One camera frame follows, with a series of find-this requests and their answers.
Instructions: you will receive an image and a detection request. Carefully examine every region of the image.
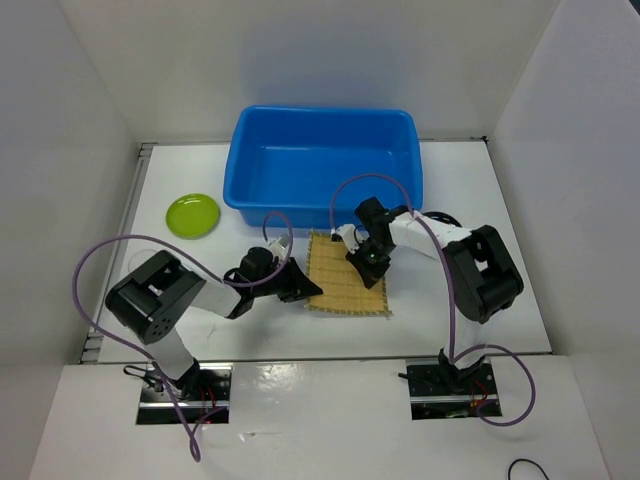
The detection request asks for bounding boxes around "blue plastic bin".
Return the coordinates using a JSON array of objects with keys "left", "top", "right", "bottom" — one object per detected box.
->
[{"left": 223, "top": 106, "right": 424, "bottom": 229}]

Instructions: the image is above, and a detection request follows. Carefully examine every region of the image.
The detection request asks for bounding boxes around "green round plate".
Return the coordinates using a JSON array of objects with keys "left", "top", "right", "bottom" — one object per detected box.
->
[{"left": 165, "top": 193, "right": 221, "bottom": 239}]

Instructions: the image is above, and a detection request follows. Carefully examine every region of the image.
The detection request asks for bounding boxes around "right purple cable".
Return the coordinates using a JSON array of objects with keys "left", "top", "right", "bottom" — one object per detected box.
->
[{"left": 329, "top": 173, "right": 537, "bottom": 428}]

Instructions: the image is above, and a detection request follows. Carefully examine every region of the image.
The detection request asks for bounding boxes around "black round bowl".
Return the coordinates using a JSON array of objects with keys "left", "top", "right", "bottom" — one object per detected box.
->
[{"left": 424, "top": 211, "right": 461, "bottom": 227}]

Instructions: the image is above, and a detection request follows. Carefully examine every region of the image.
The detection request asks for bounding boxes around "clear plastic cup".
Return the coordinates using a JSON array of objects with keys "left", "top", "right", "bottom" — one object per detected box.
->
[{"left": 127, "top": 249, "right": 157, "bottom": 273}]

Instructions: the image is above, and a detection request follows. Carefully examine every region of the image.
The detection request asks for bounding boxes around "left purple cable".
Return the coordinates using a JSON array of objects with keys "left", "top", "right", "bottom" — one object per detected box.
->
[{"left": 73, "top": 211, "right": 294, "bottom": 463}]

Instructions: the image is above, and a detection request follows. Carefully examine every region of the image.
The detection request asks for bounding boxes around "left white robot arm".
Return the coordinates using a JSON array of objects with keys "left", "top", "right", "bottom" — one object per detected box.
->
[{"left": 105, "top": 247, "right": 323, "bottom": 400}]

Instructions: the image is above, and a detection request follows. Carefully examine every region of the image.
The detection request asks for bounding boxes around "purple cable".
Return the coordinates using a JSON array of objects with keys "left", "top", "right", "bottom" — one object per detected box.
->
[
  {"left": 329, "top": 173, "right": 537, "bottom": 428},
  {"left": 73, "top": 211, "right": 294, "bottom": 463}
]

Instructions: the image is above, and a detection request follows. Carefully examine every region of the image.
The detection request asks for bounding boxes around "woven bamboo placemat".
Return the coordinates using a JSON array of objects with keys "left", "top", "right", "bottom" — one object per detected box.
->
[{"left": 307, "top": 230, "right": 392, "bottom": 317}]

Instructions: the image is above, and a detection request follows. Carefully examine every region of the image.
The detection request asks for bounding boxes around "black cable loop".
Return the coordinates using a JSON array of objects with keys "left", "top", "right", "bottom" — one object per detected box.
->
[{"left": 508, "top": 458, "right": 551, "bottom": 480}]

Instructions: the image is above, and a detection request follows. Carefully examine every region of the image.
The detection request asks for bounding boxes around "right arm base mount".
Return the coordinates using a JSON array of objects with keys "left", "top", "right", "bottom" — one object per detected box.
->
[{"left": 397, "top": 359, "right": 502, "bottom": 421}]

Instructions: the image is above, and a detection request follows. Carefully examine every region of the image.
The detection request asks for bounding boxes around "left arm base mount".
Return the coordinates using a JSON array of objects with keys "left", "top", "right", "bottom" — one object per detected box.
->
[{"left": 123, "top": 363, "right": 233, "bottom": 426}]

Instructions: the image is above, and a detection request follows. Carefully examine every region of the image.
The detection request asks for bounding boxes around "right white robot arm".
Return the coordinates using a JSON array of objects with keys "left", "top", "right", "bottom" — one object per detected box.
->
[{"left": 331, "top": 197, "right": 524, "bottom": 393}]

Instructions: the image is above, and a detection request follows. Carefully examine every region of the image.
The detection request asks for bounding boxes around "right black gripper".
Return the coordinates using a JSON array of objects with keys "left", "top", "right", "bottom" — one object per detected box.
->
[{"left": 346, "top": 238, "right": 394, "bottom": 288}]

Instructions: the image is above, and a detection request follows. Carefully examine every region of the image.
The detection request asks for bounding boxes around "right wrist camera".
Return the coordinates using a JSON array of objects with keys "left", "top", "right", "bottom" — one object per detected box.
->
[{"left": 331, "top": 224, "right": 366, "bottom": 253}]

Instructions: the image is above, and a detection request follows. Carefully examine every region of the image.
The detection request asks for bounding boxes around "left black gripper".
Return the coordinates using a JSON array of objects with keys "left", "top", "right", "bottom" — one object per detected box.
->
[{"left": 252, "top": 257, "right": 322, "bottom": 303}]

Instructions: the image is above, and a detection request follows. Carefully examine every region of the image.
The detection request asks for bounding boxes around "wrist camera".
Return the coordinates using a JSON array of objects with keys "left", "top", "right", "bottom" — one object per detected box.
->
[
  {"left": 331, "top": 224, "right": 366, "bottom": 253},
  {"left": 268, "top": 234, "right": 292, "bottom": 262}
]

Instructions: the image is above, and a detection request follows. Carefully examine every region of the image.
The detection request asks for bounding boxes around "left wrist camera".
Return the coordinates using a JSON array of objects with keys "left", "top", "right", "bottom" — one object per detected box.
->
[{"left": 268, "top": 234, "right": 292, "bottom": 262}]

